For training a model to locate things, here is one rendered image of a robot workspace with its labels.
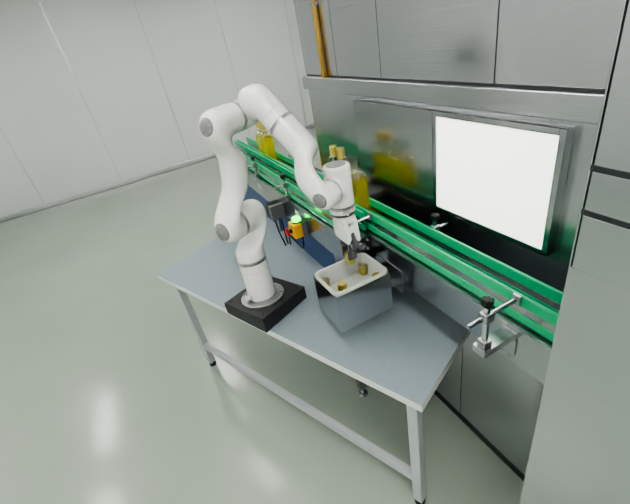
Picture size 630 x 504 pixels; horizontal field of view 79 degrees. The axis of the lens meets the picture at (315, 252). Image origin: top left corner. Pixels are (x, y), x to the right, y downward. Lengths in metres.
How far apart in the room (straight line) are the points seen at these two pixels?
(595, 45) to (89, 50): 6.64
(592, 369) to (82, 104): 6.94
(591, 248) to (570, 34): 0.54
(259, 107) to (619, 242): 0.96
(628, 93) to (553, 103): 0.49
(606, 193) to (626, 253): 0.08
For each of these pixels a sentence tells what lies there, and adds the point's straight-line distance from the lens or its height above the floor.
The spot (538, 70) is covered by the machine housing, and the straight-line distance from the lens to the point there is 1.11.
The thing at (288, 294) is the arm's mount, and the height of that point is 0.81.
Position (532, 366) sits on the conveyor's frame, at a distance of 1.15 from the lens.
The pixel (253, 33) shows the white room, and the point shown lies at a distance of 7.50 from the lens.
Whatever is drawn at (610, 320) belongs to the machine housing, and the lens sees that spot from 0.71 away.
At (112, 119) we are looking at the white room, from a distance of 7.12.
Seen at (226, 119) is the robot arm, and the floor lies 1.57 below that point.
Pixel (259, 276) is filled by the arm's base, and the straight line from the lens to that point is 1.58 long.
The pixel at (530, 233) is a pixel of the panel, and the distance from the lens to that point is 1.20.
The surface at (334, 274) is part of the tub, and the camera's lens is 1.43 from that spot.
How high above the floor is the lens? 1.79
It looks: 31 degrees down
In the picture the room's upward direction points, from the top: 12 degrees counter-clockwise
